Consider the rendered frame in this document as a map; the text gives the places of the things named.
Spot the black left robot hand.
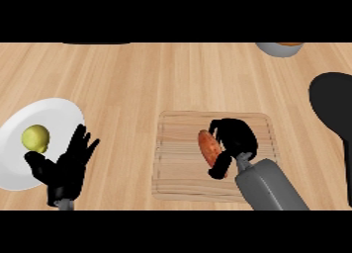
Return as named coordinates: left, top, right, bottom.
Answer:
left=23, top=124, right=101, bottom=208

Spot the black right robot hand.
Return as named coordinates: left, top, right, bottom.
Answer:
left=206, top=118, right=259, bottom=181

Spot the orange sweet potato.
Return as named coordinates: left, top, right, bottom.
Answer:
left=196, top=128, right=224, bottom=169

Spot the wooden cutting board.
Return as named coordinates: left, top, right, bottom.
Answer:
left=150, top=110, right=280, bottom=203

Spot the black frying pan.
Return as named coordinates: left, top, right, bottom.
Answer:
left=307, top=71, right=352, bottom=211

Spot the yellow-green lemon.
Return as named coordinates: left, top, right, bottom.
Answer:
left=20, top=124, right=51, bottom=154

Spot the white round plate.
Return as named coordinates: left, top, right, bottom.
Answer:
left=0, top=97, right=85, bottom=192

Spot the grey bowl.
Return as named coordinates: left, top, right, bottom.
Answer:
left=253, top=42, right=305, bottom=58

